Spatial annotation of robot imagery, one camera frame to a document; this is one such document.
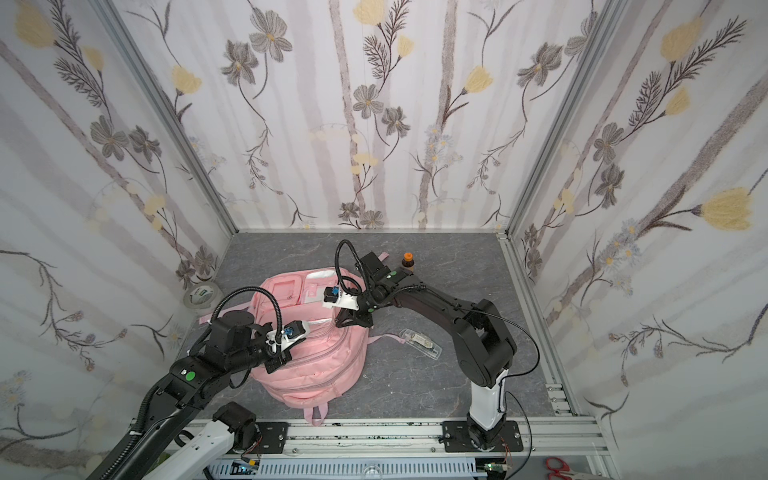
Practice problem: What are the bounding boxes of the clear plastic pencil case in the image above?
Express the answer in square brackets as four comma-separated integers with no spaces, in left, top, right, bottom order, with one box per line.
[399,329,443,360]

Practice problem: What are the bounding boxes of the red scissors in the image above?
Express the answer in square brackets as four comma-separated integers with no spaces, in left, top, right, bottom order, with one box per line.
[545,457,574,480]

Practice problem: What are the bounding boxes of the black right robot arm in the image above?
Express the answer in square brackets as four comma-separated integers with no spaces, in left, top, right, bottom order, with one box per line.
[324,239,541,451]

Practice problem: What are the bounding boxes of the pink student backpack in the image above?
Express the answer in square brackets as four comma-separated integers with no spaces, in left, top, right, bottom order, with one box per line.
[197,251,409,427]

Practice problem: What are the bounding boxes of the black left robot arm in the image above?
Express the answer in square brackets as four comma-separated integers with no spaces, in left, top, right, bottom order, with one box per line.
[89,286,309,479]

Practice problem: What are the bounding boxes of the aluminium mounting rail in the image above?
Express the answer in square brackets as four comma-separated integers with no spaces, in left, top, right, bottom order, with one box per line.
[113,383,607,480]

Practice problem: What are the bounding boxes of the small brown orange-capped bottle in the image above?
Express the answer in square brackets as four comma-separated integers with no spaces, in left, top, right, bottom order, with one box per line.
[401,252,415,270]

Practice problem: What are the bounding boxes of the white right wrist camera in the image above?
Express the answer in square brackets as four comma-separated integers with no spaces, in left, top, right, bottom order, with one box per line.
[322,286,359,311]

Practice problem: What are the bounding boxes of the clear tape roll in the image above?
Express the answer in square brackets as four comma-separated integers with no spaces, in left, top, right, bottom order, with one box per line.
[182,282,222,311]

